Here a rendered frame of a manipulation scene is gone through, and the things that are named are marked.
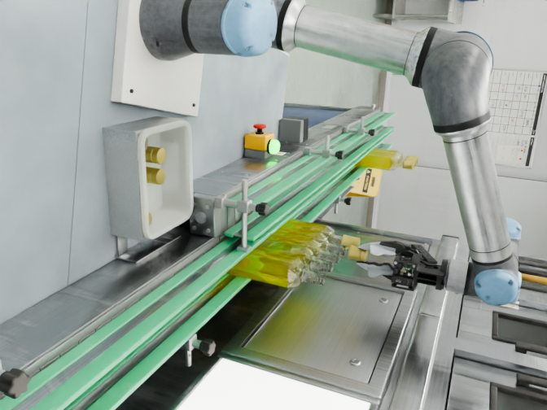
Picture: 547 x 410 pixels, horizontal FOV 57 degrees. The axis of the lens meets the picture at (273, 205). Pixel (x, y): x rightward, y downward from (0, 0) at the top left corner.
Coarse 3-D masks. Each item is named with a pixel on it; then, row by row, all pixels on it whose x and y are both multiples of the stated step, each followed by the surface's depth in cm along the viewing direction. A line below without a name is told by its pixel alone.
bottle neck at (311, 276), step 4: (304, 272) 112; (308, 272) 112; (312, 272) 112; (316, 272) 112; (304, 276) 112; (308, 276) 111; (312, 276) 111; (316, 276) 111; (320, 276) 111; (324, 276) 112; (304, 280) 112; (308, 280) 111; (312, 280) 111; (316, 280) 111; (320, 280) 110; (324, 280) 112; (316, 284) 111; (320, 284) 111
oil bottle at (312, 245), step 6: (276, 234) 128; (282, 234) 128; (276, 240) 124; (282, 240) 124; (288, 240) 124; (294, 240) 124; (300, 240) 124; (306, 240) 125; (312, 240) 125; (306, 246) 121; (312, 246) 121; (318, 246) 123; (318, 252) 122
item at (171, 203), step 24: (144, 144) 93; (168, 144) 109; (144, 168) 94; (168, 168) 111; (192, 168) 110; (144, 192) 96; (168, 192) 113; (192, 192) 112; (144, 216) 97; (168, 216) 110
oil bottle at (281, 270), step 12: (252, 252) 117; (264, 252) 117; (240, 264) 116; (252, 264) 115; (264, 264) 113; (276, 264) 112; (288, 264) 112; (300, 264) 113; (240, 276) 117; (252, 276) 115; (264, 276) 114; (276, 276) 113; (288, 276) 112; (300, 276) 112
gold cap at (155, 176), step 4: (148, 168) 104; (152, 168) 104; (156, 168) 104; (160, 168) 104; (148, 172) 104; (152, 172) 103; (156, 172) 103; (160, 172) 104; (164, 172) 105; (148, 176) 104; (152, 176) 103; (156, 176) 103; (160, 176) 104; (164, 176) 106; (148, 180) 104; (152, 180) 104; (156, 180) 103; (160, 180) 104; (164, 180) 106; (156, 184) 104; (160, 184) 105
